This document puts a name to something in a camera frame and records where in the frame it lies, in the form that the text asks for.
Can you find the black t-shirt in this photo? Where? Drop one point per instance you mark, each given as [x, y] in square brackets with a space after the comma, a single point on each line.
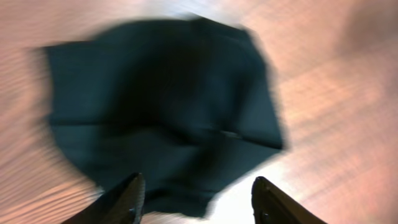
[183, 102]

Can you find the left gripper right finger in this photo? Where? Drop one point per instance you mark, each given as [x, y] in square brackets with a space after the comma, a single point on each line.
[273, 206]

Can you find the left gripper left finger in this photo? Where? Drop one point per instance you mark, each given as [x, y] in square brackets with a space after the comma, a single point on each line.
[121, 205]

